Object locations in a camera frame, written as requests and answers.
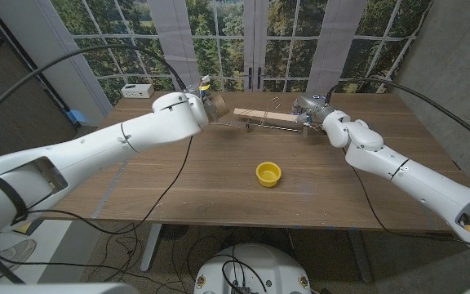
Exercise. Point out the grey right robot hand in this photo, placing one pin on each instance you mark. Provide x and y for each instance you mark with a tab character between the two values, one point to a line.
310	105

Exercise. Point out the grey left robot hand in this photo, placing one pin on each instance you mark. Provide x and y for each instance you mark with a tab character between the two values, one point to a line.
205	98

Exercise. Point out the brown jute twine spool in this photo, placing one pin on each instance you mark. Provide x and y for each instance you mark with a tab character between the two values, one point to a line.
218	107

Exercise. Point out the jute thread strand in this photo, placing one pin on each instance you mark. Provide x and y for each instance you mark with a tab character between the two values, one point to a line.
235	124

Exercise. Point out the long wooden stick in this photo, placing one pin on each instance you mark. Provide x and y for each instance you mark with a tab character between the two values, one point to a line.
265	114

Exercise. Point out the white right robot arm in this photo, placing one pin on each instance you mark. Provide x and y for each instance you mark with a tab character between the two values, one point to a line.
402	171

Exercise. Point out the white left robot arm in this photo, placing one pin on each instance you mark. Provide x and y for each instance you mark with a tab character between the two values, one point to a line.
88	155

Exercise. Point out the small yellow cup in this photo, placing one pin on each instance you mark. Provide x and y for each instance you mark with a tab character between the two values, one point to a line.
268	175

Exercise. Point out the printed forest window backdrop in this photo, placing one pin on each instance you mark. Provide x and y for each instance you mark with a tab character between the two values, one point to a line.
218	41

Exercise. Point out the white power strip box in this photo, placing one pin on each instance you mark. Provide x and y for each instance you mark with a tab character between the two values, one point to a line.
137	90

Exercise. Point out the blue tape patch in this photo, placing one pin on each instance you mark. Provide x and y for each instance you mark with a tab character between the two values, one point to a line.
78	116

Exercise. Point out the white table leg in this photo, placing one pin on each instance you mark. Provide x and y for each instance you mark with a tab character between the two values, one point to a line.
151	245

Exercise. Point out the grey table leg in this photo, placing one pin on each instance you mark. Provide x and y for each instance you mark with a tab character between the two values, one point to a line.
360	257

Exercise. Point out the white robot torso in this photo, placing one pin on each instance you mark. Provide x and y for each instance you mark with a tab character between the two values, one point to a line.
255	269

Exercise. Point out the grey sneaker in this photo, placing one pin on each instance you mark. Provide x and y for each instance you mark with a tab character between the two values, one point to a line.
10	253

